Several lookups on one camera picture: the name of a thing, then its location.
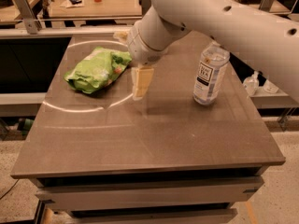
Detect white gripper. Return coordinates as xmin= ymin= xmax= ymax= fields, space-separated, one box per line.
xmin=113 ymin=21 xmax=168 ymax=100

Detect green rice chip bag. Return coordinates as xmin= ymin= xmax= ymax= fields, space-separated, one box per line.
xmin=64 ymin=47 xmax=132 ymax=94

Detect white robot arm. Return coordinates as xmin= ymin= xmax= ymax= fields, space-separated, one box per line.
xmin=125 ymin=0 xmax=299 ymax=101

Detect clear tea bottle white cap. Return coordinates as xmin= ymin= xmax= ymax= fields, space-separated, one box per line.
xmin=193 ymin=42 xmax=230 ymax=105

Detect small clear pump bottle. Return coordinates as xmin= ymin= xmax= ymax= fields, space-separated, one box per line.
xmin=243 ymin=71 xmax=259 ymax=96

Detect green bottle on floor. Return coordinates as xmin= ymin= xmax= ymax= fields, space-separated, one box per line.
xmin=18 ymin=118 xmax=34 ymax=131

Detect grey table drawer unit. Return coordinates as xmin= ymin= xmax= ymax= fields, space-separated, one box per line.
xmin=36 ymin=169 xmax=263 ymax=224

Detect grey metal rail bracket middle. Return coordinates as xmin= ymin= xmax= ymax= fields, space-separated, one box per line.
xmin=139 ymin=0 xmax=151 ymax=15

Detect grey metal rail bracket left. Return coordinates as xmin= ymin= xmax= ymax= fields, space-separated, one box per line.
xmin=14 ymin=0 xmax=41 ymax=35

